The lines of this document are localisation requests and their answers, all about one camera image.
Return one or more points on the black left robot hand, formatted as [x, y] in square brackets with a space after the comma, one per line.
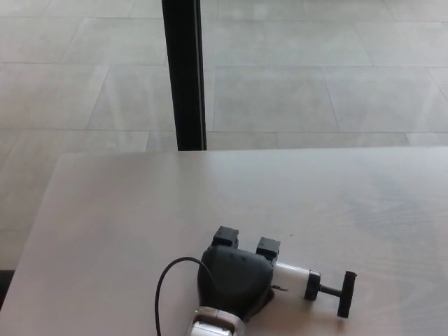
[234, 280]

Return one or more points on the black vertical window post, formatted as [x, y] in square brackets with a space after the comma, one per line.
[183, 70]

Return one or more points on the white Franklin hand air pump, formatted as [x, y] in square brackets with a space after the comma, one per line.
[294, 276]

